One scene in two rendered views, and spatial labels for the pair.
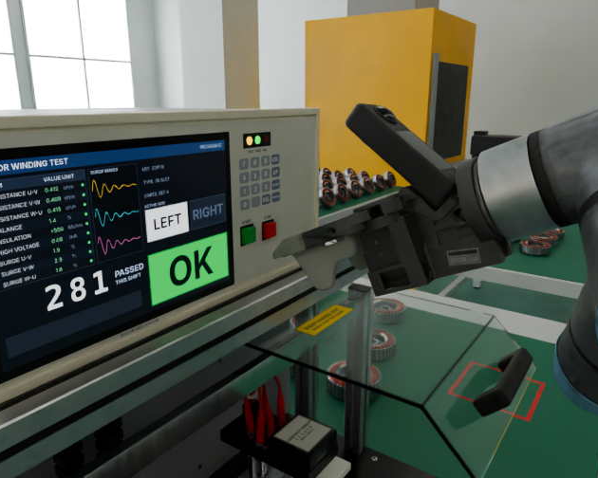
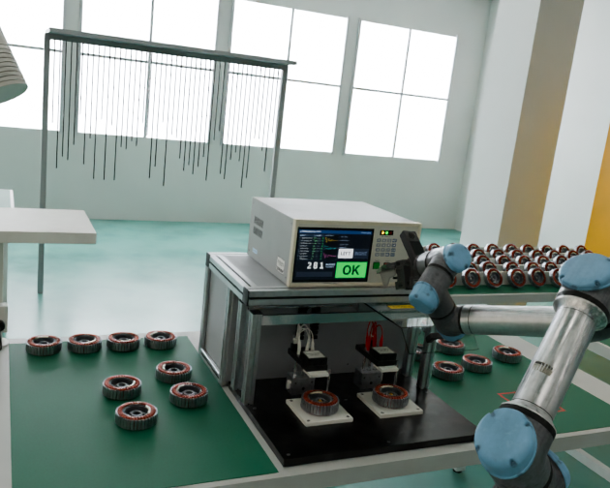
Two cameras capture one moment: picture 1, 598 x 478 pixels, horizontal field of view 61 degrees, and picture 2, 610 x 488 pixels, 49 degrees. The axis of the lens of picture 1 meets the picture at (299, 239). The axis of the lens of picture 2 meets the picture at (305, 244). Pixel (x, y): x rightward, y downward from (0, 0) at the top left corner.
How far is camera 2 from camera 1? 1.55 m
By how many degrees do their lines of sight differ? 29
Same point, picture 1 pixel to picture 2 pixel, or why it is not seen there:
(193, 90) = (484, 149)
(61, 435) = (301, 300)
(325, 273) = (385, 280)
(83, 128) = (326, 224)
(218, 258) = (362, 270)
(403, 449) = (447, 398)
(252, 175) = (382, 245)
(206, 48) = (504, 112)
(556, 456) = not seen: hidden behind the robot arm
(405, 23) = not seen: outside the picture
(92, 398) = (311, 294)
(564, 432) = not seen: hidden behind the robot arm
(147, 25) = (474, 62)
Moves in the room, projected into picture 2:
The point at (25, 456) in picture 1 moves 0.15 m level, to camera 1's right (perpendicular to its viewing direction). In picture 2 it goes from (293, 300) to (338, 314)
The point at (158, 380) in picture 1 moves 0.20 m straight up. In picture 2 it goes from (330, 299) to (338, 234)
